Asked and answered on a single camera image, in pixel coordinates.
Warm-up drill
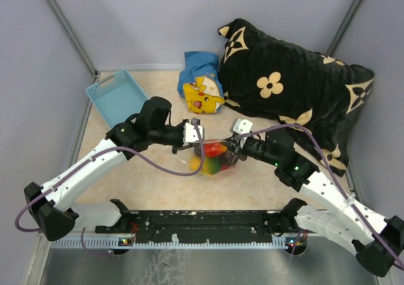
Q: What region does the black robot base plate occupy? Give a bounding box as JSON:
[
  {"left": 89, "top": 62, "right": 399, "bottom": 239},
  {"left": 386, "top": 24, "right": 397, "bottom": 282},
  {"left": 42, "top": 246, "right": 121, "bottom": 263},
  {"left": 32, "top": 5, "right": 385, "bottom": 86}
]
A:
[{"left": 95, "top": 210, "right": 299, "bottom": 244}]

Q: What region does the blue plastic basket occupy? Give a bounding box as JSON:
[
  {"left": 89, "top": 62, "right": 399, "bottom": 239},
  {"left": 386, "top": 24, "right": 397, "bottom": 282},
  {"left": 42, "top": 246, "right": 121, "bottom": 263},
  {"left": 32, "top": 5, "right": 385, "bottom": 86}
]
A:
[{"left": 86, "top": 70, "right": 149, "bottom": 129}]

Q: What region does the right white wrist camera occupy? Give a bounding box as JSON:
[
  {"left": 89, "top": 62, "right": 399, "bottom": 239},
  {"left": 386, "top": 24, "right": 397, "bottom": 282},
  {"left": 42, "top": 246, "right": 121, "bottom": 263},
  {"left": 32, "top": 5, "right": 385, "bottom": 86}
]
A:
[{"left": 230, "top": 118, "right": 253, "bottom": 141}]

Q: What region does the green orange toy mango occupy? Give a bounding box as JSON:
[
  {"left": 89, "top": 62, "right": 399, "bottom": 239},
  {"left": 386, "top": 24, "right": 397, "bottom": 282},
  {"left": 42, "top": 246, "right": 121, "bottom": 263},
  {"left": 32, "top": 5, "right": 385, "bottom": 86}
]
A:
[{"left": 201, "top": 157, "right": 222, "bottom": 175}]

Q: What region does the left metal corner post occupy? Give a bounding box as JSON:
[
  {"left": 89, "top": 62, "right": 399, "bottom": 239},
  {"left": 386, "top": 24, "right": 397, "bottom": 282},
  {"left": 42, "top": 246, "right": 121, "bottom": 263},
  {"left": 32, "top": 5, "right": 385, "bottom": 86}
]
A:
[{"left": 45, "top": 0, "right": 98, "bottom": 78}]

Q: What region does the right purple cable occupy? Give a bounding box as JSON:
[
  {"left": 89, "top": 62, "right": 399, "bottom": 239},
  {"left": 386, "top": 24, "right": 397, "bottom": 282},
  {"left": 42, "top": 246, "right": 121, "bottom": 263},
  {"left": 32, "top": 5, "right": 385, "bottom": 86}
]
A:
[{"left": 236, "top": 123, "right": 404, "bottom": 272}]

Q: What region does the blue yellow pikachu cloth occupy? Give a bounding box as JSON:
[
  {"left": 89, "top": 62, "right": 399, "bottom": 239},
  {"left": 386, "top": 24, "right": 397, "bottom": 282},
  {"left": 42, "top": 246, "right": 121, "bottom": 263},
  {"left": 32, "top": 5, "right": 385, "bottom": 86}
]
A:
[{"left": 177, "top": 51, "right": 225, "bottom": 114}]

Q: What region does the black floral pillow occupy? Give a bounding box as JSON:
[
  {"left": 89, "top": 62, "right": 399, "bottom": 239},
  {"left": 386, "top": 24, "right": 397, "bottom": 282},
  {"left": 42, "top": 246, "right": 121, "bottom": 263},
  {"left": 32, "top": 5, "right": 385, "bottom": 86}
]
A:
[{"left": 218, "top": 18, "right": 375, "bottom": 176}]

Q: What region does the metal corner post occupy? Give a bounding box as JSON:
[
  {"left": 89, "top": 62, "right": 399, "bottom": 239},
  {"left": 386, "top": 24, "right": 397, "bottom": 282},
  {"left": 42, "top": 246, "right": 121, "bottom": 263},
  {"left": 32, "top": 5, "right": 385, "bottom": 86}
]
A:
[
  {"left": 45, "top": 0, "right": 98, "bottom": 78},
  {"left": 326, "top": 0, "right": 364, "bottom": 56}
]

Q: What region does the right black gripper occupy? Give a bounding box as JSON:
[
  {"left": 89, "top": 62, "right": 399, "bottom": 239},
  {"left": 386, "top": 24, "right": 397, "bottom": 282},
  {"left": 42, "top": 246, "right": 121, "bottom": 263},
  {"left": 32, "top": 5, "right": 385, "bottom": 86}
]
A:
[{"left": 222, "top": 134, "right": 281, "bottom": 166}]

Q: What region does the aluminium frame rail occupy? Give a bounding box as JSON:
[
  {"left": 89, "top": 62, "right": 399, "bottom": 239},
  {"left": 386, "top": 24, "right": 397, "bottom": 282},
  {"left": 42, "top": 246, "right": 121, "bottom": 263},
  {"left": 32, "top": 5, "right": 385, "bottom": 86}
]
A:
[{"left": 37, "top": 210, "right": 383, "bottom": 251}]

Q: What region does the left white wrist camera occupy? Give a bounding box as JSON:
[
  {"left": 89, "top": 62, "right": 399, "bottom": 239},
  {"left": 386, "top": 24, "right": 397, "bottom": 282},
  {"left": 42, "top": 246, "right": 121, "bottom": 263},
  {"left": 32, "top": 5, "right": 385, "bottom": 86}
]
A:
[{"left": 183, "top": 118, "right": 205, "bottom": 144}]

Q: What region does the right metal corner post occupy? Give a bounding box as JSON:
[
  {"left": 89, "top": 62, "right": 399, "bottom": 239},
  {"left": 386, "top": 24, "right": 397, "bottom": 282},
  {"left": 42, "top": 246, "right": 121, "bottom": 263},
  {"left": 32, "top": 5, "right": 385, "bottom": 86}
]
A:
[{"left": 326, "top": 0, "right": 364, "bottom": 56}]

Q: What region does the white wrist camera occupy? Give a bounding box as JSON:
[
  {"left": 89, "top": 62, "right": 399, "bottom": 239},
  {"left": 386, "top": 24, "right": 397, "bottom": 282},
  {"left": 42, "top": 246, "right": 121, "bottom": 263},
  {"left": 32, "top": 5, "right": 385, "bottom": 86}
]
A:
[
  {"left": 230, "top": 118, "right": 253, "bottom": 141},
  {"left": 183, "top": 118, "right": 205, "bottom": 144}
]

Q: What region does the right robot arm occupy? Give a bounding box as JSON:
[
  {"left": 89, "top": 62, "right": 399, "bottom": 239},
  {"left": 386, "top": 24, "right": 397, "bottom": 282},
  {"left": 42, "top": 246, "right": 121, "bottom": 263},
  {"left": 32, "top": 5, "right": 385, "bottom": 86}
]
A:
[{"left": 229, "top": 127, "right": 403, "bottom": 277}]

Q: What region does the clear dotted zip top bag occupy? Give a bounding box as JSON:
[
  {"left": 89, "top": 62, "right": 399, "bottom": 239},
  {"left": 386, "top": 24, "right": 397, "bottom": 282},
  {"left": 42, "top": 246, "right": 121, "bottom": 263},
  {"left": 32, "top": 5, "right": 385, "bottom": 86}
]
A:
[{"left": 176, "top": 139, "right": 239, "bottom": 176}]

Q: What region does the yellow toy lemon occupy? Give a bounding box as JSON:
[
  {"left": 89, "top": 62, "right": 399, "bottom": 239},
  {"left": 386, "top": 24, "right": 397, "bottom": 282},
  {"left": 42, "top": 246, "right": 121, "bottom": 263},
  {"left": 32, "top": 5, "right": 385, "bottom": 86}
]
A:
[{"left": 188, "top": 156, "right": 201, "bottom": 171}]

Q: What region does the dark maroon toy plum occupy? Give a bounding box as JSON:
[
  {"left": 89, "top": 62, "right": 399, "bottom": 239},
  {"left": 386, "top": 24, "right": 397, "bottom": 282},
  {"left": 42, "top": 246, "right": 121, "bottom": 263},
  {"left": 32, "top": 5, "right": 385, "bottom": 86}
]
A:
[{"left": 219, "top": 151, "right": 239, "bottom": 170}]

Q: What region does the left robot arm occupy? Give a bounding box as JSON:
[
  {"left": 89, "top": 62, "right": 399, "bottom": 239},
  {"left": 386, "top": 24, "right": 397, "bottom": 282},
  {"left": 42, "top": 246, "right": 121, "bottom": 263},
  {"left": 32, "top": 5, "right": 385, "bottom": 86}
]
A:
[{"left": 24, "top": 97, "right": 204, "bottom": 241}]

